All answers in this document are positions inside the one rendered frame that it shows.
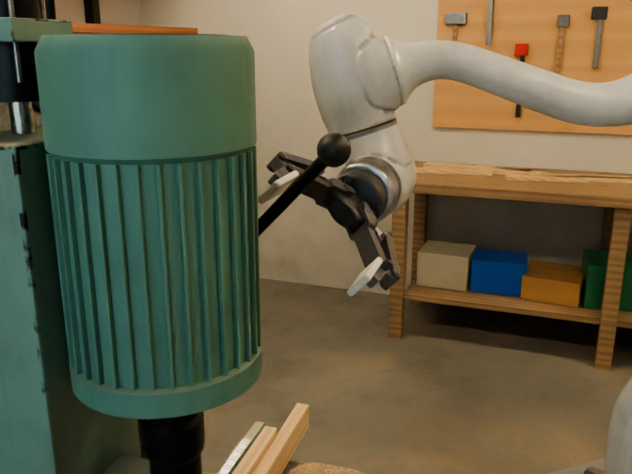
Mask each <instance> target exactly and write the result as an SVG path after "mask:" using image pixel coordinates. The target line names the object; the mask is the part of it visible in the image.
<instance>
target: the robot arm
mask: <svg viewBox="0 0 632 474"><path fill-rule="evenodd" d="M308 59H309V70H310V77H311V84H312V88H313V93H314V96H315V100H316V103H317V106H318V109H319V112H320V115H321V117H322V120H323V122H324V125H325V127H326V129H327V131H328V133H329V134H330V133H339V134H342V135H344V136H345V137H346V138H347V139H348V141H349V143H350V145H351V155H350V157H349V159H348V160H347V162H346V163H345V164H343V165H342V166H338V174H339V175H338V177H337V178H336V179H335V178H331V179H330V178H329V177H328V176H327V175H326V174H325V170H324V171H323V172H322V173H321V174H320V175H319V176H318V177H317V178H316V179H315V180H314V181H313V182H312V183H311V184H310V185H309V186H308V187H307V188H306V189H305V190H304V191H303V192H302V193H301V194H302V195H305V196H307V197H309V198H313V199H314V201H315V203H316V204H317V205H319V206H321V207H324V208H326V209H327V210H328V211H329V212H330V214H331V216H332V217H333V219H334V220H335V221H336V222H337V223H338V224H340V225H341V226H343V227H344V228H346V230H347V232H348V235H349V238H350V240H352V241H354V242H355V244H356V247H357V249H358V252H359V254H360V257H361V259H362V261H363V263H364V266H365V269H364V270H363V271H362V272H361V273H360V274H359V276H358V277H357V279H356V280H355V282H354V283H353V284H352V286H351V287H350V288H349V290H348V291H347V294H348V295H349V296H353V295H354V294H356V293H357V292H358V291H359V290H360V289H361V288H362V287H364V286H365V285H367V286H368V287H369V288H372V287H374V286H375V285H376V284H377V283H378V282H379V283H380V286H381V287H382V289H384V290H385V291H387V290H388V289H389V288H390V287H391V286H393V285H394V284H395V283H396V282H397V281H398V280H399V279H400V278H402V275H401V271H400V267H399V263H398V260H397V256H396V252H395V248H394V244H393V242H394V238H395V237H394V235H393V234H392V233H391V232H390V231H388V232H382V231H381V230H380V229H379V228H377V224H378V223H380V222H382V221H383V220H384V219H385V218H386V217H387V216H388V215H389V214H392V213H394V212H396V211H397V210H399V209H400V208H401V207H402V206H403V205H404V203H405V202H406V201H407V200H408V199H409V197H410V195H411V194H412V192H413V189H414V187H415V184H416V179H417V170H416V165H415V162H414V159H413V157H412V154H411V152H410V150H409V148H407V146H406V144H405V142H404V140H403V136H402V134H401V131H400V128H399V125H398V122H397V120H396V117H395V112H394V111H395V110H397V109H398V108H399V107H400V106H402V105H404V104H406V102H407V100H408V98H409V96H410V94H411V93H412V91H413V90H414V89H415V88H416V87H418V86H420V85H422V84H424V83H426V82H429V81H432V80H437V79H449V80H454V81H457V82H461V83H464V84H467V85H470V86H472V87H475V88H478V89H481V90H483V91H486V92H488V93H491V94H493V95H496V96H498V97H500V98H503V99H505V100H508V101H510V102H513V103H517V104H519V105H522V106H524V107H527V108H529V109H531V110H534V111H536V112H539V113H541V114H544V115H547V116H549V117H552V118H554V119H559V120H562V121H565V122H569V123H573V124H577V125H583V126H591V127H613V126H623V125H630V124H632V73H631V74H629V75H627V76H625V77H623V78H621V79H618V80H614V81H611V82H606V83H590V82H583V81H579V80H575V79H572V78H568V77H565V76H562V75H559V74H556V73H554V72H551V71H547V70H544V69H541V68H538V67H535V66H532V65H530V64H527V63H524V62H522V61H519V60H516V59H513V58H510V57H507V56H505V55H500V54H497V53H494V52H492V51H489V50H486V49H483V48H481V47H477V46H474V45H470V44H466V43H462V42H458V41H452V40H425V41H418V42H410V43H400V42H397V41H395V40H393V39H390V38H389V37H388V36H384V37H381V38H379V37H377V36H374V35H373V32H372V30H371V26H370V25H369V24H368V23H366V22H365V21H364V20H363V19H361V18H360V17H358V16H356V15H352V14H350V13H344V14H341V15H340V16H337V17H335V18H333V19H331V20H329V21H327V22H326V23H324V24H322V25H320V26H319V27H317V28H316V29H315V30H314V32H313V33H312V37H311V40H310V45H309V52H308ZM312 162H313V161H311V160H309V159H306V158H302V157H299V156H296V155H293V154H289V153H287V152H284V151H280V152H279V153H278V154H277V155H276V156H275V157H274V158H273V159H272V160H271V161H270V162H269V164H268V165H267V166H266V167H267V168H268V170H269V171H271V172H273V173H274V174H273V175H272V176H271V177H270V178H269V179H268V181H267V182H268V183H269V184H270V186H269V187H268V188H267V189H266V191H265V192H264V193H263V194H262V195H261V196H260V197H259V198H258V202H259V203H260V204H263V203H265V202H267V201H268V200H270V199H271V198H274V197H275V196H277V195H279V194H280V193H282V192H284V191H285V190H286V189H287V188H288V187H289V186H290V185H291V184H292V183H293V182H294V181H295V180H296V179H297V178H298V177H299V176H300V175H301V174H302V173H303V172H304V171H305V170H306V169H307V168H308V167H309V165H310V164H311V163H312ZM584 474H632V377H631V378H630V379H629V381H628V382H627V383H626V384H625V386H624V387H623V389H622V390H621V392H620V394H619V396H618V397H617V400H616V402H615V404H614V407H613V411H612V415H611V419H610V424H609V429H608V441H607V447H606V457H605V471H604V470H602V469H599V468H597V467H594V466H589V467H587V469H586V470H585V471H584Z"/></svg>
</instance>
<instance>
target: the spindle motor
mask: <svg viewBox="0 0 632 474"><path fill-rule="evenodd" d="M34 56H35V64H36V73H37V80H38V89H39V105H40V113H41V122H42V130H43V138H44V147H45V150H46V151H48V153H46V161H47V169H48V178H49V186H50V195H51V203H52V212H53V219H54V228H55V244H56V253H57V261H58V270H59V277H60V286H61V294H62V303H63V311H64V320H65V328H66V336H67V344H68V353H69V360H70V372H71V387H72V391H73V393H74V395H75V397H76V398H77V399H78V400H79V401H80V402H81V403H83V404H84V405H86V406H87V407H89V408H91V409H93V410H95V411H98V412H101V413H104V414H106V415H111V416H115V417H121V418H127V419H167V418H175V417H181V416H187V415H191V414H196V413H199V412H203V411H206V410H209V409H213V408H215V407H217V406H220V405H222V404H224V403H228V402H230V401H232V400H234V399H235V398H237V397H239V396H240V395H242V394H244V393H245V392H246V391H247V390H249V389H250V388H251V387H252V386H253V385H254V384H255V383H256V381H257V380H258V378H259V377H260V375H261V368H262V355H261V297H260V259H259V221H258V183H257V147H256V146H254V145H255V144H256V143H257V126H256V88H255V51H254V49H253V47H252V45H251V43H250V42H249V40H248V38H247V36H230V35H218V34H60V35H42V36H40V37H39V41H38V43H37V46H36V48H35V50H34Z"/></svg>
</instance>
